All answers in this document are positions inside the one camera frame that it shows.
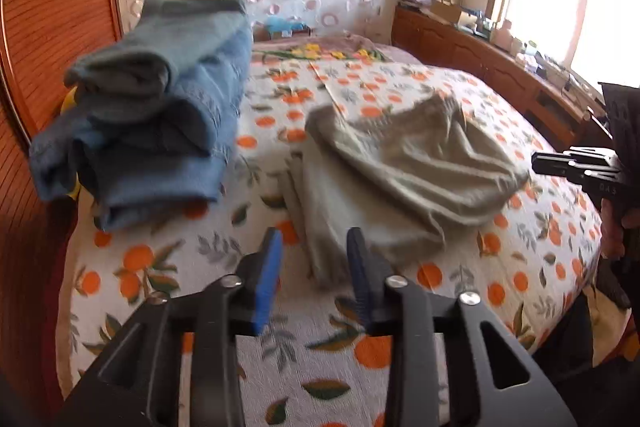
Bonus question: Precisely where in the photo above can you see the wooden slatted wardrobe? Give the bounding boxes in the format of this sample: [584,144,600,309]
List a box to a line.
[0,0,123,408]

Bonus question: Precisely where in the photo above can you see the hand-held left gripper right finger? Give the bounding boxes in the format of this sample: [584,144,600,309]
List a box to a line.
[346,227,578,427]

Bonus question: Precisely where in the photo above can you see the bed with orange-print sheet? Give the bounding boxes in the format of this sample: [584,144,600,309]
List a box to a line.
[57,57,603,427]

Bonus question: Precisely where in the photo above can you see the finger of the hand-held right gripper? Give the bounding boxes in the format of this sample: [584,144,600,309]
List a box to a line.
[531,153,603,182]
[569,147,622,166]

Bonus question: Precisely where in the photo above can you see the person's right hand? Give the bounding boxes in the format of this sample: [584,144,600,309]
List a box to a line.
[601,201,640,261]

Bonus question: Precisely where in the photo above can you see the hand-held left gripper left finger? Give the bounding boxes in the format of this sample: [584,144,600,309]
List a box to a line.
[55,227,285,427]

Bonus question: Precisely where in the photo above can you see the wooden cabinet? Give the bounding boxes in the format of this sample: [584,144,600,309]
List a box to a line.
[392,4,613,152]

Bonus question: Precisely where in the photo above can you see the grey pants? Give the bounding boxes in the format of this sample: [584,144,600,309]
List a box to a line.
[280,93,531,290]

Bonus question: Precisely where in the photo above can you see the white jug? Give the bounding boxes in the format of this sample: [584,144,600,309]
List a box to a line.
[492,19,513,50]

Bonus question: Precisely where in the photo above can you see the yellow plush toy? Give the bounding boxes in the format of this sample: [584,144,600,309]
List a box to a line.
[60,87,83,202]

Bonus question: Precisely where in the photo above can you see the folded blue jeans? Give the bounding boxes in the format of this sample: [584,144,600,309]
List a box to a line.
[29,0,255,232]

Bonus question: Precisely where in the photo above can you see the floral blanket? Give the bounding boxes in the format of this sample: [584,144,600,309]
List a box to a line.
[250,34,416,65]

